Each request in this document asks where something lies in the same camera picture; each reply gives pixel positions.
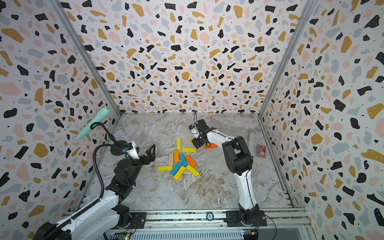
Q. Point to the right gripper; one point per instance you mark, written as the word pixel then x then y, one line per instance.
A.
pixel 196 143

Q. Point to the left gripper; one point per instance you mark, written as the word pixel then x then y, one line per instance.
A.
pixel 151 157

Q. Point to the orange block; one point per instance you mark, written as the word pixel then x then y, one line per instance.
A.
pixel 210 146

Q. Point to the orange block diagonal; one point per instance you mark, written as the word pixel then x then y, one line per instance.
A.
pixel 191 161

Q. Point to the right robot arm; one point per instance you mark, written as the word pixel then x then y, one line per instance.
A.
pixel 239 162

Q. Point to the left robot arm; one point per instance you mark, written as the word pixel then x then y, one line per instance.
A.
pixel 105 211

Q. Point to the beige wooden block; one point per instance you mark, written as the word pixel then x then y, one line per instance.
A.
pixel 171 159

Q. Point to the yellow block left horizontal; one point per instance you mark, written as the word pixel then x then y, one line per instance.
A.
pixel 165 168

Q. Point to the orange block vertical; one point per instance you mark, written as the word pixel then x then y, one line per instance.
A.
pixel 176 156

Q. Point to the yellow block top vertical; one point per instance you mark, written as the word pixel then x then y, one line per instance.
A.
pixel 179 144

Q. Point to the teal block lower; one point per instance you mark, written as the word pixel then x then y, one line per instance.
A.
pixel 176 168

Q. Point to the teal block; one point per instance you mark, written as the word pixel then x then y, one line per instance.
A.
pixel 176 168
pixel 183 160

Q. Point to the black microphone stand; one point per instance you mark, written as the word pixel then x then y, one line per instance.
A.
pixel 115 144

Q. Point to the teal block upper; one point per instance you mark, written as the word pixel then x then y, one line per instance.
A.
pixel 183 160

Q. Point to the yellow block bottom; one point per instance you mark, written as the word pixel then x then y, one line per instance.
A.
pixel 179 173

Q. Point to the glitter filled clear tube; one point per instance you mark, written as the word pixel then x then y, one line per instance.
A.
pixel 251 142

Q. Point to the mint green microphone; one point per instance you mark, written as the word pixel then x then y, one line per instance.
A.
pixel 102 114

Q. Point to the red playing card box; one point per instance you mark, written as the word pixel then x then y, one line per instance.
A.
pixel 261 151

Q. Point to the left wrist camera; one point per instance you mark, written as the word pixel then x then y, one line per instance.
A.
pixel 130 151

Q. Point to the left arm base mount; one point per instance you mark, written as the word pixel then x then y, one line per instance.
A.
pixel 135 220

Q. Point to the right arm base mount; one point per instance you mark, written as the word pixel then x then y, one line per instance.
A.
pixel 241 219

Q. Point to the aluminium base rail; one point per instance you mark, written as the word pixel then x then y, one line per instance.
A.
pixel 282 224

